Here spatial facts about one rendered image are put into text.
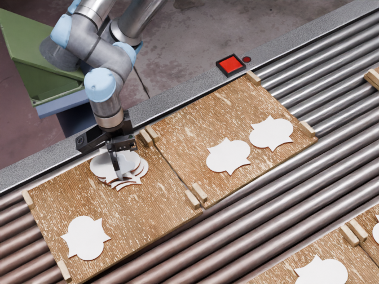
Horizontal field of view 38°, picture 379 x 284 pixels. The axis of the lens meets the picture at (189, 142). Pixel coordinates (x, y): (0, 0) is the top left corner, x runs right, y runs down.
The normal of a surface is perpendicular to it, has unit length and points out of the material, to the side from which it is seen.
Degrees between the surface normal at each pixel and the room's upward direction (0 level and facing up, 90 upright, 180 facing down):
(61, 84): 90
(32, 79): 90
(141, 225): 0
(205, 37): 0
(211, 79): 0
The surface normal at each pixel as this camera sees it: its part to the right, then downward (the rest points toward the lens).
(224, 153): -0.08, -0.61
